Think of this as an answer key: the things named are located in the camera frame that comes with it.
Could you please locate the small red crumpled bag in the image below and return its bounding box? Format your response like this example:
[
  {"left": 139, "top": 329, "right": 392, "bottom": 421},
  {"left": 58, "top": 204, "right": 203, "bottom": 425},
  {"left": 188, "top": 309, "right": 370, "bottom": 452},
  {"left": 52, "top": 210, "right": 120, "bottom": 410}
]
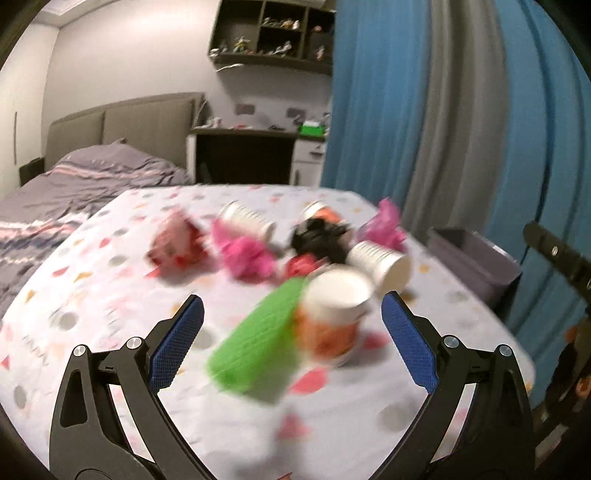
[{"left": 284, "top": 254, "right": 324, "bottom": 280}]

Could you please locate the dark desk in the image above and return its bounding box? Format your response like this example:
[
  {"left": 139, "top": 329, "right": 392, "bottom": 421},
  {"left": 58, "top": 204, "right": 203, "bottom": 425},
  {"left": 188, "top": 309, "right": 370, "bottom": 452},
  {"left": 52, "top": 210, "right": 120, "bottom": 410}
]
[{"left": 187, "top": 127, "right": 331, "bottom": 186}]

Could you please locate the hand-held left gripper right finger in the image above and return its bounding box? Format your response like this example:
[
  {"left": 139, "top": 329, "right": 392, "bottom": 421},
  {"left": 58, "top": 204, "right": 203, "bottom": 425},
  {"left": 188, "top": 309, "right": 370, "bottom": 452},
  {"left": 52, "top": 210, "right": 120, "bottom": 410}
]
[{"left": 369, "top": 291, "right": 536, "bottom": 480}]

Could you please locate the dark wall shelf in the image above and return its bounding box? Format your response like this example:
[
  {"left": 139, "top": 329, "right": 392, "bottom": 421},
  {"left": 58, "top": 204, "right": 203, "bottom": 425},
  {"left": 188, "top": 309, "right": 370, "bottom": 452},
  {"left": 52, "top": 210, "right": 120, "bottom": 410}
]
[{"left": 208, "top": 0, "right": 335, "bottom": 77}]

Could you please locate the row of figurines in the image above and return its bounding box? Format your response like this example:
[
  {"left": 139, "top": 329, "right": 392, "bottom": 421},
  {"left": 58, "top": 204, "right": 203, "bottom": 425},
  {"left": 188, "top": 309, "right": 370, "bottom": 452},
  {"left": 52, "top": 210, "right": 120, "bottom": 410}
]
[{"left": 210, "top": 16, "right": 331, "bottom": 60}]

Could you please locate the black plastic bag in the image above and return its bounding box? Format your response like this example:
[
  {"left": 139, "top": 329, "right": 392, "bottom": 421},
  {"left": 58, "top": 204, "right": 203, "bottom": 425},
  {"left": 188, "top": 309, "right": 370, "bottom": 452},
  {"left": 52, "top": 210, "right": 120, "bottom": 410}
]
[{"left": 290, "top": 219, "right": 354, "bottom": 264}]

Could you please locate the grey striped duvet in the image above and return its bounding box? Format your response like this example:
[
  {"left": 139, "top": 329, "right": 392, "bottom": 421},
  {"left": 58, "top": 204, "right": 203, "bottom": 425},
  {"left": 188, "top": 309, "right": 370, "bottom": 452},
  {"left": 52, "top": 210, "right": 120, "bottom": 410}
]
[{"left": 0, "top": 143, "right": 190, "bottom": 319}]

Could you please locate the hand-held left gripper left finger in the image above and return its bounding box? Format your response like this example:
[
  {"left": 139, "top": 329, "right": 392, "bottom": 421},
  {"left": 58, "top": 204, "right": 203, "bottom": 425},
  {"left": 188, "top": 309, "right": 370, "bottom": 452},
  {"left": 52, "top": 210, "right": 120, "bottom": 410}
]
[{"left": 48, "top": 294, "right": 218, "bottom": 480}]

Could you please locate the orange and white paper cup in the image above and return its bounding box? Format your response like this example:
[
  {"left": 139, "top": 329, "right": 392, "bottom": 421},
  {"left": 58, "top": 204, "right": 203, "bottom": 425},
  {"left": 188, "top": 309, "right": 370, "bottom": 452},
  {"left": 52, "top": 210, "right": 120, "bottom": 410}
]
[
  {"left": 302, "top": 200, "right": 352, "bottom": 227},
  {"left": 293, "top": 268, "right": 372, "bottom": 367}
]

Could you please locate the white drawer cabinet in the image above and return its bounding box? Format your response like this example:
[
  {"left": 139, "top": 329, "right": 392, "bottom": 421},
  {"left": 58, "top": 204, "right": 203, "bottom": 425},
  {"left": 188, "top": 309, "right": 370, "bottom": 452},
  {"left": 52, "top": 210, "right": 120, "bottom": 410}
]
[{"left": 291, "top": 138, "right": 327, "bottom": 188}]

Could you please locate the patterned tablecloth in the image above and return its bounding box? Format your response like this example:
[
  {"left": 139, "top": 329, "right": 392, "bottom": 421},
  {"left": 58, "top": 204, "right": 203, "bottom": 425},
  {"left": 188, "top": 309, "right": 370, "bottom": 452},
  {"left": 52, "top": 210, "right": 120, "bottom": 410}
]
[{"left": 0, "top": 184, "right": 539, "bottom": 480}]

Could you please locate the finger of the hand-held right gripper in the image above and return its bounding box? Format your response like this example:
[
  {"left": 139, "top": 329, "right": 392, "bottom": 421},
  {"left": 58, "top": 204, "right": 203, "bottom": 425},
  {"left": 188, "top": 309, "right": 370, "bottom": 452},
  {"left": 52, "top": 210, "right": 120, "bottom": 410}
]
[{"left": 524, "top": 222, "right": 591, "bottom": 308}]

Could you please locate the white wardrobe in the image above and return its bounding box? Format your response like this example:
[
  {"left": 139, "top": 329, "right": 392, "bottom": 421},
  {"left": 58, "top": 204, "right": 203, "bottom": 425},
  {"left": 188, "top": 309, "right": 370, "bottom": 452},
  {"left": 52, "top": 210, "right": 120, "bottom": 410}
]
[{"left": 0, "top": 32, "right": 61, "bottom": 200}]

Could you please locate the black bedside stand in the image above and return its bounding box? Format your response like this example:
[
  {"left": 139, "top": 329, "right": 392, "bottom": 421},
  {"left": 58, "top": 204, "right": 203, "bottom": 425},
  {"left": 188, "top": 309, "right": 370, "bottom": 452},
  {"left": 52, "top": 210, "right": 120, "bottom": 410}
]
[{"left": 19, "top": 157, "right": 45, "bottom": 186}]

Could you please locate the green corrugated roll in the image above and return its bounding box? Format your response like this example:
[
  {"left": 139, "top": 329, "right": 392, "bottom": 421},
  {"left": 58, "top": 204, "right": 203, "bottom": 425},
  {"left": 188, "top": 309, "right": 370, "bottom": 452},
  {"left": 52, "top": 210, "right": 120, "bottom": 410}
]
[{"left": 206, "top": 277, "right": 305, "bottom": 395}]

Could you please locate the blue and grey curtain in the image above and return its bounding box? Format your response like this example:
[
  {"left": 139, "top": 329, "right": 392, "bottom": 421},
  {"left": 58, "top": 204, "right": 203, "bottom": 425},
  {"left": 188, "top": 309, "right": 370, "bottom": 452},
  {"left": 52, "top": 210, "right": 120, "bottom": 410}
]
[{"left": 320, "top": 0, "right": 591, "bottom": 333}]

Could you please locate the grey padded headboard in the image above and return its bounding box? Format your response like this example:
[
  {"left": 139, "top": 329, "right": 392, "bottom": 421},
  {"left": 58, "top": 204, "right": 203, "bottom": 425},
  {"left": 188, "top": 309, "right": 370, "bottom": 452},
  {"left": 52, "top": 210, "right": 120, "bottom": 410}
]
[{"left": 44, "top": 92, "right": 206, "bottom": 171}]

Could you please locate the pink plastic bag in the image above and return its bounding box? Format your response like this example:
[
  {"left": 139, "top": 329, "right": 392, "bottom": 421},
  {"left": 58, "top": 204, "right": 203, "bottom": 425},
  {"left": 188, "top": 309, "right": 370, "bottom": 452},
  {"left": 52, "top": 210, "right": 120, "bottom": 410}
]
[
  {"left": 358, "top": 198, "right": 407, "bottom": 252},
  {"left": 211, "top": 219, "right": 278, "bottom": 282}
]

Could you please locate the grey plastic bin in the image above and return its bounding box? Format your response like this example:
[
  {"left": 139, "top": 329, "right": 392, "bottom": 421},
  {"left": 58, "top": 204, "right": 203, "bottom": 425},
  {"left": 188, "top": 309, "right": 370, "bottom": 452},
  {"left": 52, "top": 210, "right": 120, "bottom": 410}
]
[{"left": 427, "top": 227, "right": 525, "bottom": 310}]

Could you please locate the white patterned paper cup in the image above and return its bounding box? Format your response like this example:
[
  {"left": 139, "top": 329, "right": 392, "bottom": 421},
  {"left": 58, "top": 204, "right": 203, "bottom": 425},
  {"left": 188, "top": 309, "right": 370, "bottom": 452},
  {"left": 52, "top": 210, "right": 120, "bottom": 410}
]
[
  {"left": 346, "top": 240, "right": 413, "bottom": 296},
  {"left": 218, "top": 200, "right": 277, "bottom": 243}
]

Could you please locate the red crumpled plastic bag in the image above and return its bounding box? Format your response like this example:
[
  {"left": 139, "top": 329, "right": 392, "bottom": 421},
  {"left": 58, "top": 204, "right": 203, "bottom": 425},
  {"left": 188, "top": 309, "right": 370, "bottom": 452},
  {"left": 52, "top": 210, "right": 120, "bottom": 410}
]
[{"left": 147, "top": 210, "right": 208, "bottom": 273}]

